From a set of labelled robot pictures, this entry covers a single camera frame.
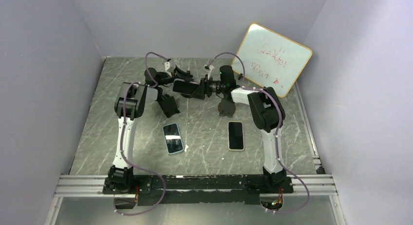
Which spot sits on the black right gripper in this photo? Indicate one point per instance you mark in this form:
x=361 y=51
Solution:
x=203 y=88

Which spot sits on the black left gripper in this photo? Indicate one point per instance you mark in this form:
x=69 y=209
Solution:
x=175 y=76

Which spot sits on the purple phone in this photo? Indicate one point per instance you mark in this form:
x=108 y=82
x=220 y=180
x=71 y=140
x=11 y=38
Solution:
x=184 y=87

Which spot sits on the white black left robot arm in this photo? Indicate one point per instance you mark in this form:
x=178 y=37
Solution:
x=129 y=106

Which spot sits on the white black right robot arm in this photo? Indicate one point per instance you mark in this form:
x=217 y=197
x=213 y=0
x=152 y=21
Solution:
x=267 y=113

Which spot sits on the black round base phone stand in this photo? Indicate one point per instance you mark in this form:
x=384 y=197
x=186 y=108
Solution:
x=186 y=95

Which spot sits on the black folding phone stand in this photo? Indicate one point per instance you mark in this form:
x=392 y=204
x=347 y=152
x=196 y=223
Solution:
x=168 y=105

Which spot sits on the white cased phone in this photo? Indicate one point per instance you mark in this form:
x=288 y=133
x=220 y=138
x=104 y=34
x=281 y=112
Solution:
x=235 y=136

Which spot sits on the blue cased phone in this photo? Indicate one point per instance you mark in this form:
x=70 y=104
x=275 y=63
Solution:
x=173 y=139

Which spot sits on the yellow framed whiteboard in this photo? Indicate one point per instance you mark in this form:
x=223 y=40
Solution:
x=269 y=59

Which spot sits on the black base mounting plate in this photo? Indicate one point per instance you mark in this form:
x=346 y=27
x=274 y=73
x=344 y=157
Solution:
x=174 y=189

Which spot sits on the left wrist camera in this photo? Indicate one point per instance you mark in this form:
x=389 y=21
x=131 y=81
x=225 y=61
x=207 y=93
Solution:
x=168 y=66

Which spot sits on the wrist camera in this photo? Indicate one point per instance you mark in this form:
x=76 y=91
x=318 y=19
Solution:
x=168 y=66
x=209 y=69

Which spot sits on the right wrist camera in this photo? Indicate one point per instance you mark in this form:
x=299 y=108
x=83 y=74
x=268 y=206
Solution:
x=209 y=69

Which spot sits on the aluminium rail frame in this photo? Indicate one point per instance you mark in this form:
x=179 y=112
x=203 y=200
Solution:
x=308 y=185

